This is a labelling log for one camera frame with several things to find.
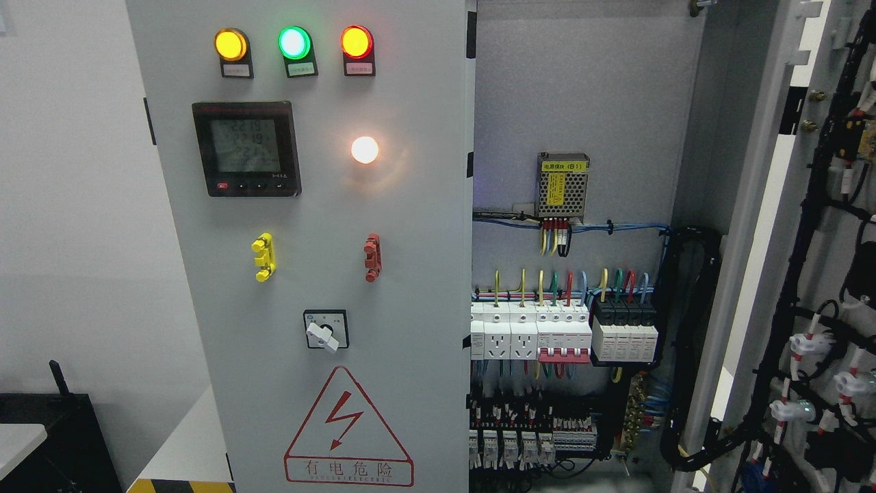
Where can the grey cabinet door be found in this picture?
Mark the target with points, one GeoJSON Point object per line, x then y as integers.
{"type": "Point", "coordinates": [414, 93]}
{"type": "Point", "coordinates": [756, 355]}

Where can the red test terminal block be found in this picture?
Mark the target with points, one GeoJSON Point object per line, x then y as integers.
{"type": "Point", "coordinates": [373, 259]}

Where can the white glowing indicator lamp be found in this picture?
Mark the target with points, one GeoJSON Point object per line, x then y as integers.
{"type": "Point", "coordinates": [365, 149]}

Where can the white socket breaker row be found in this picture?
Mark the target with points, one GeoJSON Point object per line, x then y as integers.
{"type": "Point", "coordinates": [530, 332]}

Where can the perforated metal power supply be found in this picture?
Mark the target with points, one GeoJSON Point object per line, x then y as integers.
{"type": "Point", "coordinates": [562, 182]}

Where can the yellow test terminal block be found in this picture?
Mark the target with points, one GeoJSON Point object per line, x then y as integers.
{"type": "Point", "coordinates": [264, 258]}

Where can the lower relay terminal row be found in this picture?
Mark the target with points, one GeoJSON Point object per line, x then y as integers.
{"type": "Point", "coordinates": [508, 433]}

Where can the black white surge protector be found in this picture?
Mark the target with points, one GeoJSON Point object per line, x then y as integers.
{"type": "Point", "coordinates": [623, 331]}

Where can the black digital power meter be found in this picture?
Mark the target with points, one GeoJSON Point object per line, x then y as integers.
{"type": "Point", "coordinates": [248, 149]}

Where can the red electric hazard sticker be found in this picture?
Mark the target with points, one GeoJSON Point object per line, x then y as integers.
{"type": "Point", "coordinates": [345, 440]}

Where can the red indicator lamp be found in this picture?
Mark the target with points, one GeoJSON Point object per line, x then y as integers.
{"type": "Point", "coordinates": [356, 42]}

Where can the green indicator lamp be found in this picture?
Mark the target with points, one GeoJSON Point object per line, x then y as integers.
{"type": "Point", "coordinates": [294, 42]}

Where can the yellow indicator lamp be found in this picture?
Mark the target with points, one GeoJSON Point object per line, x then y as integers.
{"type": "Point", "coordinates": [231, 44]}

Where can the black box with antenna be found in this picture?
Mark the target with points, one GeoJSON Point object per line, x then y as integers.
{"type": "Point", "coordinates": [74, 456]}

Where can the white rotary selector switch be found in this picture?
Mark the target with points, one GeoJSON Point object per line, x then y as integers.
{"type": "Point", "coordinates": [326, 329]}

